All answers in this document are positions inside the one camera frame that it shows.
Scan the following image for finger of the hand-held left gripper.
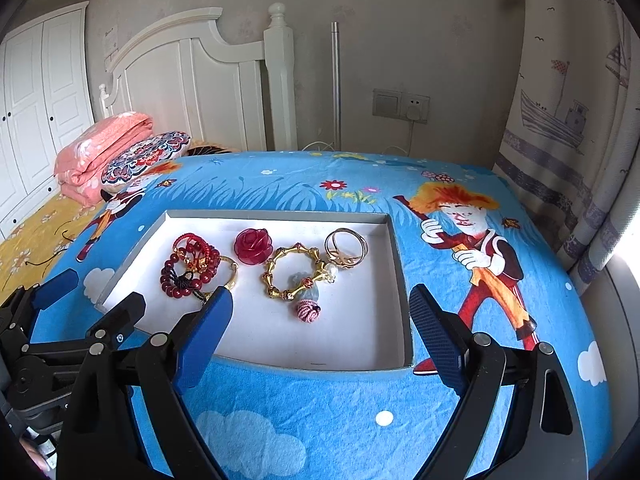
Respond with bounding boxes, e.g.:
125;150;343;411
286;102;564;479
30;292;146;358
0;269;79;351

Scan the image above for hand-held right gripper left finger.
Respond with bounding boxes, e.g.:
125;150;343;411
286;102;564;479
57;287;234;480

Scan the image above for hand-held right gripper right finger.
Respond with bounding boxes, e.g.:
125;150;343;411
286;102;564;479
409;284;588;480

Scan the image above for red bead bracelet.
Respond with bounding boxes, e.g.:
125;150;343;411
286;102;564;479
160;247;221;306

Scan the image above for red braided cord bracelet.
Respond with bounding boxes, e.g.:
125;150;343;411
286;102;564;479
172;232;221;273

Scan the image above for grey cardboard box tray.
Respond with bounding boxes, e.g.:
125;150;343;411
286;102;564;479
94;208;415;372

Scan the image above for red rose ornament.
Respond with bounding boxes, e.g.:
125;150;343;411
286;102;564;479
233;227;274;264

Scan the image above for jade pendant with pink cord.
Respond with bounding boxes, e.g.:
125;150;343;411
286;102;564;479
290;272;321;322

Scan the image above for gold bamboo bracelet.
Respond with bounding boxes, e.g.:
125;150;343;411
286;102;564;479
262;242;335;302

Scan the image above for person's left hand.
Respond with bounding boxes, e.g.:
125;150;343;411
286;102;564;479
20;435;52;475

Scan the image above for yellow floral bed sheet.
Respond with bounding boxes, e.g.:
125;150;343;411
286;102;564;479
0;192;108;306

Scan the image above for wide gold bangle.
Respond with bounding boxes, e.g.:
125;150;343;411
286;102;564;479
215;255;240;291

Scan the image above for thin gold bangle pair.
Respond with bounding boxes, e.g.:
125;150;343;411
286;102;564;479
324;227;368;271

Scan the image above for blue cartoon bed sheet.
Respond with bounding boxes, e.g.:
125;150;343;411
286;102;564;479
27;150;618;480

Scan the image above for pink folded quilt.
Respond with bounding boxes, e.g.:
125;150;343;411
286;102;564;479
54;111;155;206

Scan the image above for patterned pillow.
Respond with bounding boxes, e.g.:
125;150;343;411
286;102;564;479
101;131;193;186

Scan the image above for white wardrobe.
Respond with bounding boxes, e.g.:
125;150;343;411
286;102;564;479
0;1;96;238

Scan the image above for dark fringed cloth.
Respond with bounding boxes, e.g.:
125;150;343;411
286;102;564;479
187;143;240;157

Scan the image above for ship print curtain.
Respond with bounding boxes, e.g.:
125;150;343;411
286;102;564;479
492;0;640;286

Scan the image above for white wooden headboard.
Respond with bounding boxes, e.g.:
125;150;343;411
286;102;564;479
98;2;298;153

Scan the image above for metal pole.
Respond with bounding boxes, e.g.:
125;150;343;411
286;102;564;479
329;22;343;152

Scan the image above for white plug with cable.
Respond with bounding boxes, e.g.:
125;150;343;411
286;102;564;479
405;102;423;157

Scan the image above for wall socket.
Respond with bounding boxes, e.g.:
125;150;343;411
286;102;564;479
401;92;431;123

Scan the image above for wall switch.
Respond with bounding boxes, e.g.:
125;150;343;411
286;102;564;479
372;89;402;117

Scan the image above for paper note on wall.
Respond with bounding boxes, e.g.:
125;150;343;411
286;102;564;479
104;27;121;68

